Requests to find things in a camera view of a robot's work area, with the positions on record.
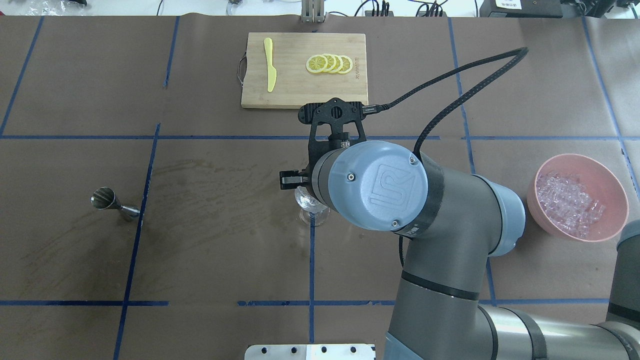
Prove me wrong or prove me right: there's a clear wine glass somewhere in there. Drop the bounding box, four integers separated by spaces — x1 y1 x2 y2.
294 186 330 227

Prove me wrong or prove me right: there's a clear ice cubes pile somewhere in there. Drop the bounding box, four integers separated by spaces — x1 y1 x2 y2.
535 171 606 240

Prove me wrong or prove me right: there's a white camera stand base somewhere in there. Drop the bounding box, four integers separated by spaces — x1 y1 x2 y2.
244 343 377 360

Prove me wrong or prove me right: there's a yellow plastic knife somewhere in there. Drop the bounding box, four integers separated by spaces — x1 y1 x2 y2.
263 37 278 92

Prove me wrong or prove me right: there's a bamboo cutting board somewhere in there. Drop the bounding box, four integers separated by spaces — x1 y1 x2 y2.
241 32 370 109

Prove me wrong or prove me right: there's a black desktop box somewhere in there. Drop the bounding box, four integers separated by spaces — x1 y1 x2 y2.
478 0 563 19

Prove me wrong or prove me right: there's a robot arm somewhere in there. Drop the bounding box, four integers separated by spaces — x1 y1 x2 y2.
279 140 639 360

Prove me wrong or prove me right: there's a pink bowl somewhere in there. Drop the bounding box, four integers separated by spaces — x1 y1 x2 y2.
526 153 629 243

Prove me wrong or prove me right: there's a black braided camera cable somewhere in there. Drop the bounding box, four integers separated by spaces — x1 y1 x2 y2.
362 47 530 156

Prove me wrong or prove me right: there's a steel cocktail jigger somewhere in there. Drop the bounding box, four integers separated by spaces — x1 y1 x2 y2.
90 187 141 222

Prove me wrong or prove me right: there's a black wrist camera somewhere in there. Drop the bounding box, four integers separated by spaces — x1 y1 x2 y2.
297 98 383 167

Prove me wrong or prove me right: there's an aluminium frame post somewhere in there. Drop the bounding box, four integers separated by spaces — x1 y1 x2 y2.
301 0 327 24

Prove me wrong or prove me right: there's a clear plastic bag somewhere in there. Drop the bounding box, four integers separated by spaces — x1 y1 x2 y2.
21 0 83 16

